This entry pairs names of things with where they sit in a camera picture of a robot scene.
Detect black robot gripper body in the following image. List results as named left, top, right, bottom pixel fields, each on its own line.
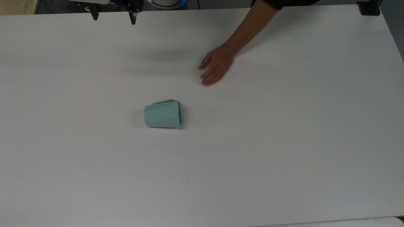
left=69, top=0, right=144, bottom=13

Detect person's bare hand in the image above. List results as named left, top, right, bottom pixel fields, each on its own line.
left=198, top=44, right=236, bottom=86

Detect white table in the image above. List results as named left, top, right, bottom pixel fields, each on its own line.
left=259, top=217, right=402, bottom=227

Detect black table clamp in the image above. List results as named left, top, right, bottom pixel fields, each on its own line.
left=358, top=0, right=382, bottom=16

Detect light teal faceted cup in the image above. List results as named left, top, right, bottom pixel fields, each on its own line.
left=144, top=99, right=182, bottom=129

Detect person's bare forearm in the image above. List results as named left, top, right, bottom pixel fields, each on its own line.
left=225, top=0, right=321, bottom=57

